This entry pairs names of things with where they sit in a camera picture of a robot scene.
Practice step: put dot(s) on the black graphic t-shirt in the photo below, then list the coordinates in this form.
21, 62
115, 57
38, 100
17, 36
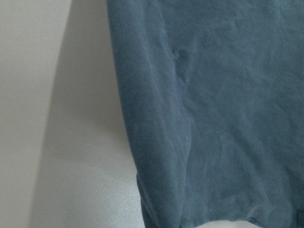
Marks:
212, 94

